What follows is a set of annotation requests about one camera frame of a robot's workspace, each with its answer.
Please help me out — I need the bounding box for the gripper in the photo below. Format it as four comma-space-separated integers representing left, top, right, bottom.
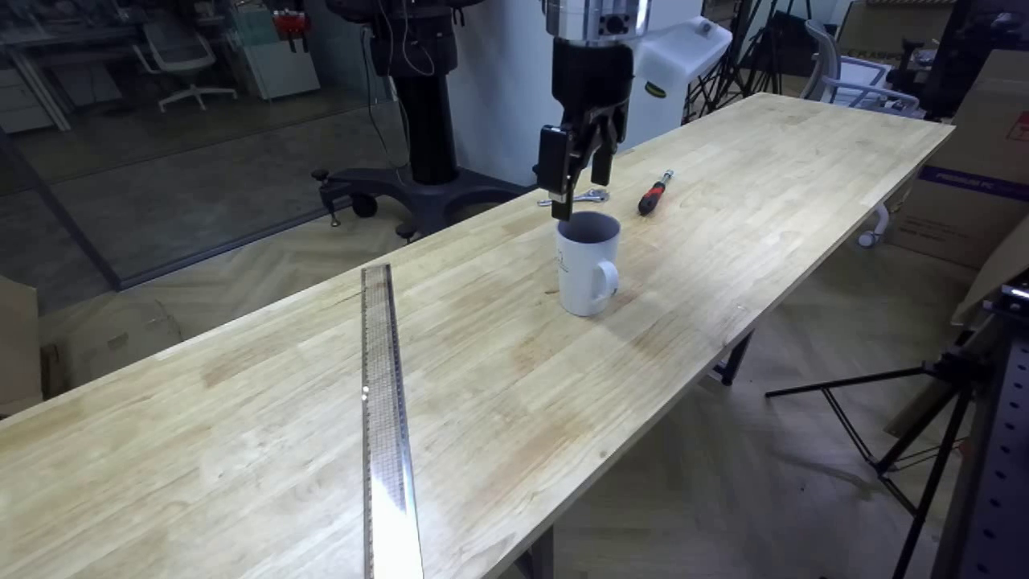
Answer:
536, 38, 637, 223

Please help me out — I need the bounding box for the white mug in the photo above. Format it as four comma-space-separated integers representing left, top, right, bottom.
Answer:
555, 211, 622, 318

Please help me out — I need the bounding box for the silver wrench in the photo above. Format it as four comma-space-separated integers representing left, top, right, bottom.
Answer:
536, 188, 610, 208

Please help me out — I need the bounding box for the red and black screwdriver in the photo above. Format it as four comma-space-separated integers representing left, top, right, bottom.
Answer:
637, 169, 675, 217

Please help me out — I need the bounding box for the bunch of black tripods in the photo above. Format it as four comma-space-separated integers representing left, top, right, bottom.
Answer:
683, 0, 807, 123

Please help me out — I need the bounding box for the grey mesh office chair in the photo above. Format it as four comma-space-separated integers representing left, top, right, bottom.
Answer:
802, 19, 922, 249

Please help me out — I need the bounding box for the white cabinet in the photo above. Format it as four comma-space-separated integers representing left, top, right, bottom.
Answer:
240, 6, 322, 101

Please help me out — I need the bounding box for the long metal ruler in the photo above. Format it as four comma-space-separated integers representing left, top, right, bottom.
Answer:
359, 263, 426, 579

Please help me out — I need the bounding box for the stack of cardboard boxes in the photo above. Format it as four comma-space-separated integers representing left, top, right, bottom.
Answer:
888, 48, 1029, 271

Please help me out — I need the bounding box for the white office chair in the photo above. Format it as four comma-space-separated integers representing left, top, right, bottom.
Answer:
132, 19, 240, 113

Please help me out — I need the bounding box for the stand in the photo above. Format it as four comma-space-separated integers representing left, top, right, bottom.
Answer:
764, 344, 979, 579

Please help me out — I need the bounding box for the cardboard box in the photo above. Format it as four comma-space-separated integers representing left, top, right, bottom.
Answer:
0, 276, 43, 417

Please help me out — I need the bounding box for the black wheeled pedestal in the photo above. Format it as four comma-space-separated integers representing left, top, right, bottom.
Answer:
311, 0, 533, 243

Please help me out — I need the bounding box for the black perforated post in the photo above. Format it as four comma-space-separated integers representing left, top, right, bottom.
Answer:
931, 272, 1029, 579

